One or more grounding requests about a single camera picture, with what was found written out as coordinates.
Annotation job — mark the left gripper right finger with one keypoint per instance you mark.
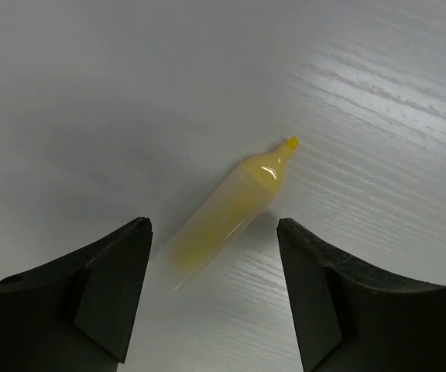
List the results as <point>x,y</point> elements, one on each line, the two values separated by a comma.
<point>350,315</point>

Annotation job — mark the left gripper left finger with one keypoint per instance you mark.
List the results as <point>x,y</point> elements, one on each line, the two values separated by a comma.
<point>77,312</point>

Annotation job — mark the yellow highlighter marker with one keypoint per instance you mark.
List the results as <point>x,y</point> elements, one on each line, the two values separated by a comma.
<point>241,197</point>

